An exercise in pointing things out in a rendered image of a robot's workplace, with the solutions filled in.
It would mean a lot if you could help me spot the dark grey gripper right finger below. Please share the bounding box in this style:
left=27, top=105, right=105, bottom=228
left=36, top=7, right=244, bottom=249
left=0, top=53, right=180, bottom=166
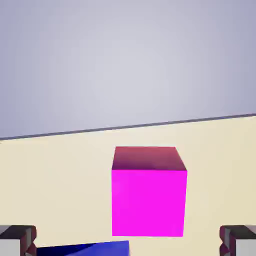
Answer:
left=219, top=225, right=256, bottom=256

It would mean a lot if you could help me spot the small blue cube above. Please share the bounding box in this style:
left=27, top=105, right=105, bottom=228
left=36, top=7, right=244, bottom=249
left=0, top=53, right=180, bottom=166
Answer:
left=36, top=240, right=130, bottom=256

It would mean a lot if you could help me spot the large magenta box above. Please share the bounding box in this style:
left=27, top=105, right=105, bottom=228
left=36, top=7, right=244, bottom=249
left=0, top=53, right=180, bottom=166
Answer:
left=111, top=146, right=188, bottom=238

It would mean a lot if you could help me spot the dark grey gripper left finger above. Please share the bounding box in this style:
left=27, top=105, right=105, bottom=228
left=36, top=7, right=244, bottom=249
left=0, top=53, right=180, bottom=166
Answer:
left=0, top=225, right=38, bottom=256

